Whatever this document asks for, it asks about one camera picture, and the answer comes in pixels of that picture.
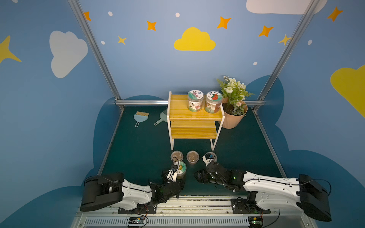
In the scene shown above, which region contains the right clear soil cup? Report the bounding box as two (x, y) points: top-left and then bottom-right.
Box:
(203, 151), (218, 164)

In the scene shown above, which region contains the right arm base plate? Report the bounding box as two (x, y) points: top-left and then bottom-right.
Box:
(231, 197), (271, 214)

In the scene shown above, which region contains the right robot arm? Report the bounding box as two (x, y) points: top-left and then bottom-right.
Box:
(194, 161), (332, 222)

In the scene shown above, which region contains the right green circuit board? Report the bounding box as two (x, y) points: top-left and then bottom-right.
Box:
(248, 217), (263, 228)

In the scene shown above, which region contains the left green circuit board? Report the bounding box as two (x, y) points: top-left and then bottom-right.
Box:
(128, 217), (145, 226)

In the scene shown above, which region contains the aluminium front rail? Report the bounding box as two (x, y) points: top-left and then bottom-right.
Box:
(71, 196), (317, 228)

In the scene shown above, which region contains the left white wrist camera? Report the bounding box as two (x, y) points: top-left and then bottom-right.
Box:
(166, 161), (179, 182)

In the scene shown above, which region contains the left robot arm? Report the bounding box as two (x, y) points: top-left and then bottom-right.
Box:
(80, 172), (186, 213)

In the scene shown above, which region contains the yellow wooden two-tier shelf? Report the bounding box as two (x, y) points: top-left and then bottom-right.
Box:
(167, 92), (225, 151)

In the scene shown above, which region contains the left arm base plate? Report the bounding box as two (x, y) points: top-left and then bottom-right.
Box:
(115, 200), (158, 214)

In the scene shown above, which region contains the blue dustpan brush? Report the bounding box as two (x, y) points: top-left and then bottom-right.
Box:
(134, 111), (149, 127)

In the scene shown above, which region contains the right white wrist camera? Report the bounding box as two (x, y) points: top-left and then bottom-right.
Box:
(202, 152), (216, 166)

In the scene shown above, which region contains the middle clear soil cup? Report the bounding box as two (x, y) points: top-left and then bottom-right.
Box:
(186, 151), (200, 165)

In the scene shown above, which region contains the strawberry label seed jar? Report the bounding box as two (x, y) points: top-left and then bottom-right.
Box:
(204, 91), (223, 114)

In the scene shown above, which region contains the right aluminium frame post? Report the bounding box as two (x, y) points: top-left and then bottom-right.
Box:
(253, 0), (320, 113)

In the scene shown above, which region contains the left aluminium frame post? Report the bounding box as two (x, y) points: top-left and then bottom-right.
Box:
(68, 0), (125, 112)

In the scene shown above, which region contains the pink pot with flowers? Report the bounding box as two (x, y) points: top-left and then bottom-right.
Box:
(217, 76), (253, 129)

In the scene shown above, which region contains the clear soil cup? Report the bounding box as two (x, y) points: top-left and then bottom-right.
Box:
(186, 151), (200, 165)
(203, 151), (218, 164)
(170, 151), (184, 163)

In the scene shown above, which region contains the green circuit board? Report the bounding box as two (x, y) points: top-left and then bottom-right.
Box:
(248, 217), (263, 228)
(128, 217), (145, 226)

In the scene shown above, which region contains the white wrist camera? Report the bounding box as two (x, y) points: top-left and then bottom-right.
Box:
(202, 152), (216, 166)
(166, 161), (179, 182)

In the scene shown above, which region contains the sunflower label seed jar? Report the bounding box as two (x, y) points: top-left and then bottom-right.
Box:
(174, 161), (187, 180)

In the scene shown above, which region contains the pink flower label seed jar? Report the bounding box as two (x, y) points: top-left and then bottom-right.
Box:
(187, 90), (204, 112)

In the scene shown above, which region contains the left clear soil cup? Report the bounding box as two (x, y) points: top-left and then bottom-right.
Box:
(170, 151), (184, 163)

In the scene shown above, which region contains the aluminium frame post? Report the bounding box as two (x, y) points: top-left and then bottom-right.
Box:
(253, 0), (320, 113)
(68, 0), (125, 112)

